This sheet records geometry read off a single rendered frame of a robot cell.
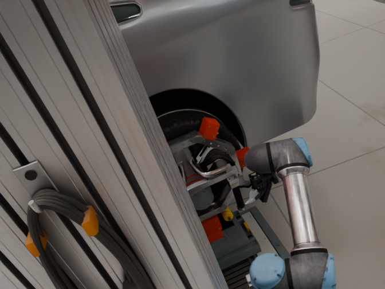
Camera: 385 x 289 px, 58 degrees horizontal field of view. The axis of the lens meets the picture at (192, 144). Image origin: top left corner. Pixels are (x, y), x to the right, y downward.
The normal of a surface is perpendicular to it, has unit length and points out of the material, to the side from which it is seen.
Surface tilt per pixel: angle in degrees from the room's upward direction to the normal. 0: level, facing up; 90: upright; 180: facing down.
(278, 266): 8
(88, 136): 90
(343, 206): 0
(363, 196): 0
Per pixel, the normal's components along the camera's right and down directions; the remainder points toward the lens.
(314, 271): -0.32, -0.42
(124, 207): 0.18, 0.50
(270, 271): -0.42, -0.76
